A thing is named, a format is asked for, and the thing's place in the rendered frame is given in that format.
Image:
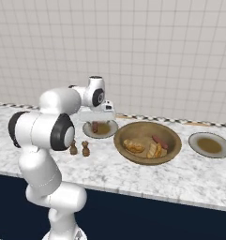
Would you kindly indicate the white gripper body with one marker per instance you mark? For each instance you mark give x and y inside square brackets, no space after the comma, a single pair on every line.
[95,115]

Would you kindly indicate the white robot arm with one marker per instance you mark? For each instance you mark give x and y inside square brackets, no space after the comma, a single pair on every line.
[39,131]

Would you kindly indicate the red-brown sausage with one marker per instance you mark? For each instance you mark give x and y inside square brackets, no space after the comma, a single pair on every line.
[160,142]
[94,127]

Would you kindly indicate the grey plate with brown centre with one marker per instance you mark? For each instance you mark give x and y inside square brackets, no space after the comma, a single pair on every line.
[209,145]
[106,128]

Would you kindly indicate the golden bread bun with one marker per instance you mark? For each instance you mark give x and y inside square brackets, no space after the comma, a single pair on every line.
[152,150]
[133,146]

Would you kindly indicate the brown wooden bowl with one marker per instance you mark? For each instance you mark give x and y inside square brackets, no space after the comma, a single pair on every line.
[142,129]

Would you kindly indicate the orange bread bun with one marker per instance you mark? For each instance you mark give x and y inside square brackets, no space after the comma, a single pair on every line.
[158,150]

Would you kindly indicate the brown wooden shaker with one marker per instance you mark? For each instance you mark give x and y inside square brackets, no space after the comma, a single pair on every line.
[73,149]
[85,150]

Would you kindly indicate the dark blue base cabinet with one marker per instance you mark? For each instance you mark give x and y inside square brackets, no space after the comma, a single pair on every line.
[148,218]

